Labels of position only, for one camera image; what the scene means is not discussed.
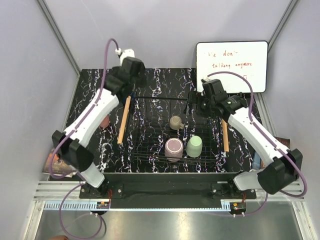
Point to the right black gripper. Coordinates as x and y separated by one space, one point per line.
195 97

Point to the beige mug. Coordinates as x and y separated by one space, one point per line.
175 123

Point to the lilac mug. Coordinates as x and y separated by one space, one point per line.
173 150

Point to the pink cup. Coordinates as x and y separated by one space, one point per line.
105 122

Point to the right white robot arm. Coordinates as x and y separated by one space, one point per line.
282 165

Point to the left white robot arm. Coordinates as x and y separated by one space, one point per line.
70 145

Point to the black marble mat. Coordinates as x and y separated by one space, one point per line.
110 157

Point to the light green cup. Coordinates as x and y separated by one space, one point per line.
194 147

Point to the white whiteboard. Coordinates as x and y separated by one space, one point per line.
245 58

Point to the books at right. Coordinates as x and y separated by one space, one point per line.
258 164

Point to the Tale of Two Cities book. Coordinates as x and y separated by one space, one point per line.
59 168

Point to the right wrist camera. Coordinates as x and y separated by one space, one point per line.
206 82

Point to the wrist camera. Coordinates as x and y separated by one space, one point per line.
206 82
122 54

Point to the right wooden rack handle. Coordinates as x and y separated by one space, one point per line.
225 135

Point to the wooden rack handle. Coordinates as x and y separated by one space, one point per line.
225 135
124 120

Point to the black wire dish rack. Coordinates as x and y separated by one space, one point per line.
166 134

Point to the left wooden rack handle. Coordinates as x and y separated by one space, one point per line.
124 120

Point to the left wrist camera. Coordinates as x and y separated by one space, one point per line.
122 54

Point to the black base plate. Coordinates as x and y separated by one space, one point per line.
168 191

